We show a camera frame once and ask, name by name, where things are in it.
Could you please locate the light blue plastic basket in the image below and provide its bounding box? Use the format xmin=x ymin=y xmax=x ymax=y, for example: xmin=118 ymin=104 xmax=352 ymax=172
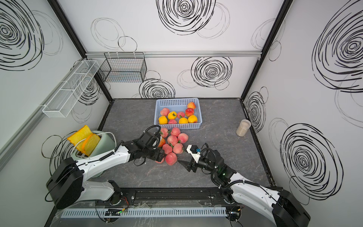
xmin=153 ymin=98 xmax=203 ymax=130

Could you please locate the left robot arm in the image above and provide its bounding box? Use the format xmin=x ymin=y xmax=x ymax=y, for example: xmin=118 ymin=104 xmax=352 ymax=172
xmin=46 ymin=131 xmax=164 ymax=210

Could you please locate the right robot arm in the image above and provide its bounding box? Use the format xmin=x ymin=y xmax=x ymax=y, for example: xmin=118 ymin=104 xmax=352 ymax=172
xmin=179 ymin=145 xmax=311 ymax=227

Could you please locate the pink peach with leaf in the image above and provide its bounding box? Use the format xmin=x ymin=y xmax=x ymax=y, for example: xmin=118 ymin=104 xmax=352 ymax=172
xmin=160 ymin=127 xmax=169 ymax=138

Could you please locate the mint green toaster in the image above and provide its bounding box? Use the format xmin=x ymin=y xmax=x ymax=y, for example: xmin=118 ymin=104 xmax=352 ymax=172
xmin=71 ymin=130 xmax=115 ymax=160

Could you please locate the frosted plastic cup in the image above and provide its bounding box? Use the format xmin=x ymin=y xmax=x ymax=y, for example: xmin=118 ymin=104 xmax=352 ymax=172
xmin=236 ymin=119 xmax=251 ymax=137

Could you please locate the yellow toast slice front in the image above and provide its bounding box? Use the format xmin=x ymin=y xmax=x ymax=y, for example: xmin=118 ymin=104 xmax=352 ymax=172
xmin=81 ymin=134 xmax=101 ymax=156

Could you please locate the yellow toast slice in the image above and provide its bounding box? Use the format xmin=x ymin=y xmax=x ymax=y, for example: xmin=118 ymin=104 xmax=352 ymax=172
xmin=67 ymin=125 xmax=93 ymax=151
xmin=81 ymin=134 xmax=101 ymax=156

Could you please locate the yellow toast slice rear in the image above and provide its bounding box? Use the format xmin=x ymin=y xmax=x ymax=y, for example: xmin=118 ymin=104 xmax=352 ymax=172
xmin=67 ymin=125 xmax=93 ymax=151

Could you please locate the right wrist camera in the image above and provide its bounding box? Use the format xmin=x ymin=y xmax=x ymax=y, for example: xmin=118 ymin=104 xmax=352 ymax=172
xmin=186 ymin=145 xmax=201 ymax=163

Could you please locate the black wire wall basket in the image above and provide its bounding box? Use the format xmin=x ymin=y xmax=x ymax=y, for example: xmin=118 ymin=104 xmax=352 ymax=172
xmin=99 ymin=52 xmax=147 ymax=83

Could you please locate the grey slotted cable duct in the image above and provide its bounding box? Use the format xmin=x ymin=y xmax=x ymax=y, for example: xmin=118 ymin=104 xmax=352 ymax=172
xmin=61 ymin=207 xmax=228 ymax=219

